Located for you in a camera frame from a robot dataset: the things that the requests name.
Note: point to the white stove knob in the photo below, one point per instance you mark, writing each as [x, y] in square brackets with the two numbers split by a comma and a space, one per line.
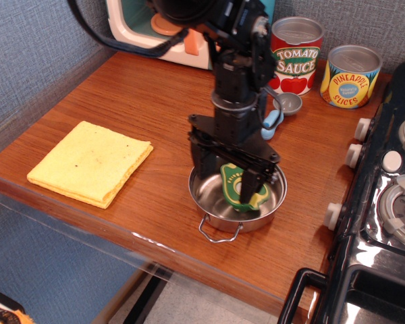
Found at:
[362, 129]
[332, 215]
[352, 155]

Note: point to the white stove knob middle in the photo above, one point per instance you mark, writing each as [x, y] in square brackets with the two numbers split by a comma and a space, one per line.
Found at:
[352, 155]

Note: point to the orange object bottom left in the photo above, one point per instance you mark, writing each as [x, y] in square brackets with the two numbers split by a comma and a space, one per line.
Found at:
[14, 317]

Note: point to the white stove knob bottom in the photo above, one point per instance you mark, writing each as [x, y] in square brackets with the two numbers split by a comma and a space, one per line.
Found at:
[332, 215]

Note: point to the white round stove button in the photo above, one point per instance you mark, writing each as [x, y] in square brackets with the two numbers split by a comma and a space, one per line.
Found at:
[391, 161]

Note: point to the pineapple slices can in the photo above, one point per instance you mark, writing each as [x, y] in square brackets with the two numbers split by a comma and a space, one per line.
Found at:
[350, 76]

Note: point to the blue grey measuring spoon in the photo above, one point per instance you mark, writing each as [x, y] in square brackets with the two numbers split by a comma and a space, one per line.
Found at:
[284, 105]

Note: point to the teal toy microwave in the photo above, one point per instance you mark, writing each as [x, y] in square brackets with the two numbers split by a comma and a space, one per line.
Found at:
[138, 23]

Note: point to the black toy stove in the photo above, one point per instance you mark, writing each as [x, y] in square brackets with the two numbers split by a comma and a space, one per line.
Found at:
[365, 282]

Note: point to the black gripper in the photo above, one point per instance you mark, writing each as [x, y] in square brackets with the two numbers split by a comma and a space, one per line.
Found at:
[234, 135]

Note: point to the folded yellow cloth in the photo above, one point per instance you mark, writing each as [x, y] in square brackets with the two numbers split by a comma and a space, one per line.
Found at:
[90, 164]

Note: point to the white stove knob top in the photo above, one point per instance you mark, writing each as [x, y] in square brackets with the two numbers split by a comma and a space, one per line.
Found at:
[362, 129]

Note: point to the tomato sauce can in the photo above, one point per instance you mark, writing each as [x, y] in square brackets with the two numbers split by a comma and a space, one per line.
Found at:
[296, 45]

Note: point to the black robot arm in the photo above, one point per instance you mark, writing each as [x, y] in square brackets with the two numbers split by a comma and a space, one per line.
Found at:
[238, 81]

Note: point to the small steel pan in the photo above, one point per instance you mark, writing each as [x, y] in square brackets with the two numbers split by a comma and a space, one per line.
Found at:
[220, 221]

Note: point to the green toy pepper half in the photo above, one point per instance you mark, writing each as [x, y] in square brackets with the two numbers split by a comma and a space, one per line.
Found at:
[231, 176]

